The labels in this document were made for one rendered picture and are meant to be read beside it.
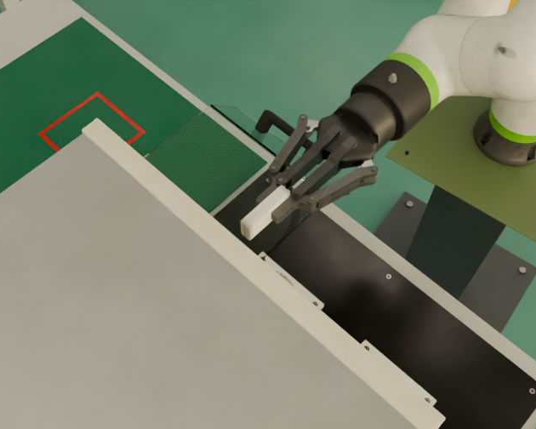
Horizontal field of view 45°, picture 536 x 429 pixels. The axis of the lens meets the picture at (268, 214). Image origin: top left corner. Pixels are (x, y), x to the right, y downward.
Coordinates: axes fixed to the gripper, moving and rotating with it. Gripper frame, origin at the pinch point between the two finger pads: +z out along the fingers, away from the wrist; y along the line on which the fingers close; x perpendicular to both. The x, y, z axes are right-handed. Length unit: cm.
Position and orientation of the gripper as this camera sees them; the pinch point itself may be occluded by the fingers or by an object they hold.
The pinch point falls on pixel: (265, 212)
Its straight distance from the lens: 76.8
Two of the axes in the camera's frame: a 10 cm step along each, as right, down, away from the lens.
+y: -7.2, -5.9, 3.5
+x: 0.0, -5.1, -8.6
